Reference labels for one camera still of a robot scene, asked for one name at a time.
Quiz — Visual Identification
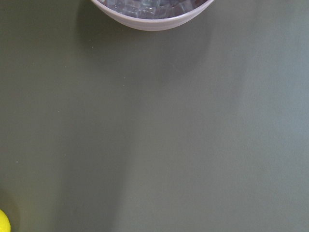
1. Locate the pink bowl with ice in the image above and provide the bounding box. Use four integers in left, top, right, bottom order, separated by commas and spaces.
91, 0, 214, 31

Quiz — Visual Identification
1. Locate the yellow lemon near board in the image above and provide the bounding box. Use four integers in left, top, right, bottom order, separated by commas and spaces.
0, 210, 11, 232

